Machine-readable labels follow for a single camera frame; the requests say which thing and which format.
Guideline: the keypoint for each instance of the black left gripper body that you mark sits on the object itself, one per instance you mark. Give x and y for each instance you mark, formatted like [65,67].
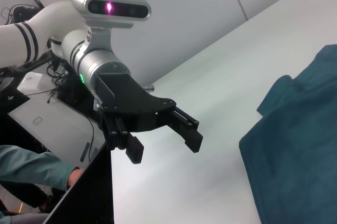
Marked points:
[123,97]

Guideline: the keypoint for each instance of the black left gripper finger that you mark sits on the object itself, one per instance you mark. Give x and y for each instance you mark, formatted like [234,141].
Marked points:
[190,137]
[135,150]

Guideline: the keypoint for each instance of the teal blue shirt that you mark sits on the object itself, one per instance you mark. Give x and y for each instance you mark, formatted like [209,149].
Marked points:
[289,155]

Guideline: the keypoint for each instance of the person forearm in teal sleeve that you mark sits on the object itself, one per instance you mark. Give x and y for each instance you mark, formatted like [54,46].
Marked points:
[26,166]

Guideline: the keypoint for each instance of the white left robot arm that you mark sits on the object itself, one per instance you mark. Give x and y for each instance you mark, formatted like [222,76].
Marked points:
[15,44]

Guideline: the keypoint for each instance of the person bare hand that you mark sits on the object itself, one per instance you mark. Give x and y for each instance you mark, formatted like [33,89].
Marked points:
[75,176]

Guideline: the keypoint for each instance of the black equipment base block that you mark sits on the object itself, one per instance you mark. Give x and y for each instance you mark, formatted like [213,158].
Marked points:
[75,93]

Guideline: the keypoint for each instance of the small black marker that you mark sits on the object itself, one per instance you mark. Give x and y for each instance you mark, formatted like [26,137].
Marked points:
[84,151]

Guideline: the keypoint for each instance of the white side desk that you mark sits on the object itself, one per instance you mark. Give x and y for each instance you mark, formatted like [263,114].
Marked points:
[60,126]

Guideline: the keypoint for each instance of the white flat box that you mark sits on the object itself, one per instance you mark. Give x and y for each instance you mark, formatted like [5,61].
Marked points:
[30,83]

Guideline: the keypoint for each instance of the person leg in dark trousers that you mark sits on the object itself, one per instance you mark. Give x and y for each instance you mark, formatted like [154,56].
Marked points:
[23,195]

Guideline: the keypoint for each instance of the silver camera mount bracket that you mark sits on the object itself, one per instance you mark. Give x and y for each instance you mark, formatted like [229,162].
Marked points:
[98,39]

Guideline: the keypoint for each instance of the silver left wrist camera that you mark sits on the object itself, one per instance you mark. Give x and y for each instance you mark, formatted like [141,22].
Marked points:
[110,5]

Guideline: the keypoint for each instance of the black angled bracket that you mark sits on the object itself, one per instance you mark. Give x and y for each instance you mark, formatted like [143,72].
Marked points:
[10,95]

